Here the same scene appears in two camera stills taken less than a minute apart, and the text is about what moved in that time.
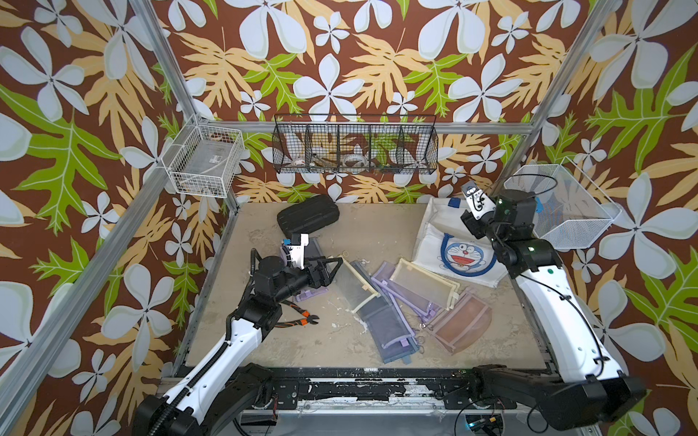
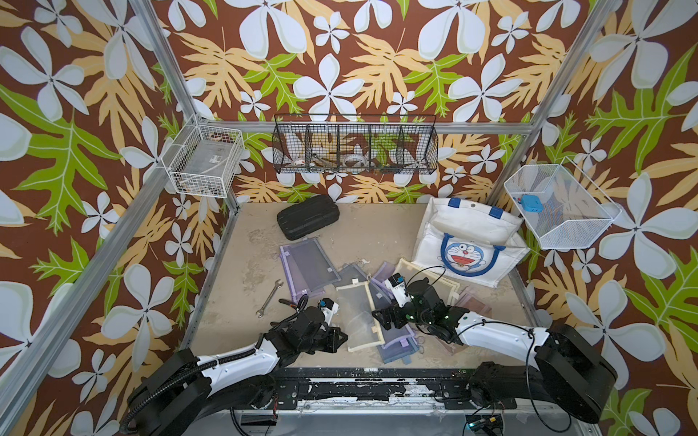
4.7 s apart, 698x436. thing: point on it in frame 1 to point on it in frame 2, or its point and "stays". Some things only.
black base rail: [387, 388] stays
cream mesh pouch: [352, 292] to [362, 326]
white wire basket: [201, 159] stays
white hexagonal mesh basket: [570, 211] stays
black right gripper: [472, 224] to [393, 309]
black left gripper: [320, 279] to [334, 342]
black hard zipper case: [311, 213] stays
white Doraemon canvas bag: [447, 247] stays
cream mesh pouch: [431, 286] stays
